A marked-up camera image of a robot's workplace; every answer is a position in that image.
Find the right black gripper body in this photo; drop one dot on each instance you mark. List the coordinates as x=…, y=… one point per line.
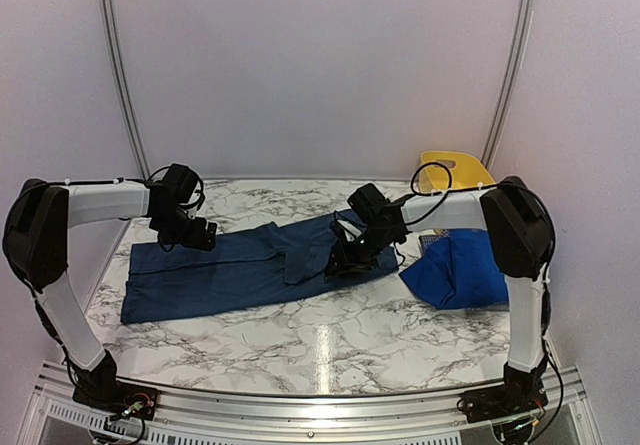
x=363, y=256

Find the grey-blue garment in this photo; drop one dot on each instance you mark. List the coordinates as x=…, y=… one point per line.
x=266, y=265

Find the blue pleated skirt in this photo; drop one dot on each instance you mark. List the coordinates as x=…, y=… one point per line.
x=458, y=272

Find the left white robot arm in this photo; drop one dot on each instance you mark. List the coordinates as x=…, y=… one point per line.
x=35, y=245

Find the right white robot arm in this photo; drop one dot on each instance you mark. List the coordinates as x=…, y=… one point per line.
x=522, y=240

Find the blue checked folded shirt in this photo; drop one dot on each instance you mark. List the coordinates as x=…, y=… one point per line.
x=430, y=238

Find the yellow plastic basket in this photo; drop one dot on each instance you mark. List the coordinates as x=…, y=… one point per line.
x=450, y=170

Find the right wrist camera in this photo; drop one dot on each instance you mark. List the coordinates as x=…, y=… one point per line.
x=367, y=202

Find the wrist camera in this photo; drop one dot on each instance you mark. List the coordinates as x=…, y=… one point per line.
x=181, y=181
x=367, y=202

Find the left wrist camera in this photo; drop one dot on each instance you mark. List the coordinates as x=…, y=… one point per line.
x=181, y=181

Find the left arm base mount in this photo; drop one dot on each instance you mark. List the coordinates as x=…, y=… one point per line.
x=129, y=401

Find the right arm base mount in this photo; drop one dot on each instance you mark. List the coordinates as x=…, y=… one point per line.
x=500, y=401

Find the left aluminium wall profile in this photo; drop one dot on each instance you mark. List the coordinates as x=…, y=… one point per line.
x=116, y=56

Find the aluminium wall profile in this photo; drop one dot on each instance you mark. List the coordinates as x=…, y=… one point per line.
x=517, y=50
x=116, y=56

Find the right aluminium wall profile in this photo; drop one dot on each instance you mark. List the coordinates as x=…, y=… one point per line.
x=517, y=50

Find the aluminium table front rail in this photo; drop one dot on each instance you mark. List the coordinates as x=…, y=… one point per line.
x=185, y=416

